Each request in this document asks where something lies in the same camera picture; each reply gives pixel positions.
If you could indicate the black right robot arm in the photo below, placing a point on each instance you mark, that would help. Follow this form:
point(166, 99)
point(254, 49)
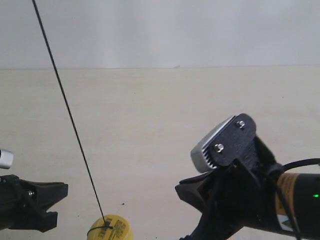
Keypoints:
point(298, 205)

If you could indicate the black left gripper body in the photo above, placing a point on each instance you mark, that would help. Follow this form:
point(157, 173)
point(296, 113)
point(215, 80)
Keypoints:
point(19, 207)

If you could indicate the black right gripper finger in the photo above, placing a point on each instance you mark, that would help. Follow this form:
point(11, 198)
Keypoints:
point(199, 186)
point(196, 199)

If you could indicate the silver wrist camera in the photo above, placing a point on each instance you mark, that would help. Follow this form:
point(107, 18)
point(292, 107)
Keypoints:
point(6, 159)
point(233, 140)

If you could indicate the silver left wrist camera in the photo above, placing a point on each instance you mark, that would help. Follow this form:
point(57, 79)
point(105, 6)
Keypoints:
point(6, 159)

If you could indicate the yellow tennis ball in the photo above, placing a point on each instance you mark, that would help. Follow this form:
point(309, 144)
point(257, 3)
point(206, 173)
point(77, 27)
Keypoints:
point(110, 227)

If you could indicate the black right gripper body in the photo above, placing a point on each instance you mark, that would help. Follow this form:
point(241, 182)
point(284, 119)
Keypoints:
point(239, 198)

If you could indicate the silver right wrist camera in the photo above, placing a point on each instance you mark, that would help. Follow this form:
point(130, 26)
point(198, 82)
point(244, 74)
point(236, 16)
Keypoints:
point(233, 140)

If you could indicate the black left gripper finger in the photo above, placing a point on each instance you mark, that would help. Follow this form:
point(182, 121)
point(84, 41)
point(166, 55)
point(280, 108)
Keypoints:
point(45, 194)
point(38, 217)

